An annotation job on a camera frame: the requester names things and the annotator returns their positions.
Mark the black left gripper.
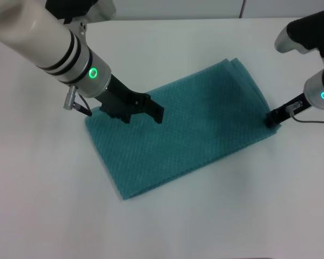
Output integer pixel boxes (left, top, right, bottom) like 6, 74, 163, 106
96, 74, 165, 125

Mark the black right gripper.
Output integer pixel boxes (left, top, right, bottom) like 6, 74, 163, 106
264, 93, 313, 128

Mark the teal waffle-textured towel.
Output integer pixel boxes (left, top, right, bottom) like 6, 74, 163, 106
85, 57, 283, 201

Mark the right gripper cable with connector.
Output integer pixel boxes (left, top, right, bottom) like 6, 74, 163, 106
285, 101, 324, 124

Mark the gripper cable with connector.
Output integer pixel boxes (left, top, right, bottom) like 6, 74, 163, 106
63, 85, 93, 117
285, 101, 324, 124

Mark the left gripper cable with connector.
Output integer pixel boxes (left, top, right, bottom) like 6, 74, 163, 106
63, 85, 93, 117

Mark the right wrist camera housing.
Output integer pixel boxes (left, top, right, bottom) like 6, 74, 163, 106
274, 10, 324, 55

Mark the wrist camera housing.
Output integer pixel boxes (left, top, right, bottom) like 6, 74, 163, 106
45, 0, 117, 31
274, 10, 324, 55

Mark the left wrist camera housing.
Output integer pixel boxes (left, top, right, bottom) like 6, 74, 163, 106
45, 0, 117, 31

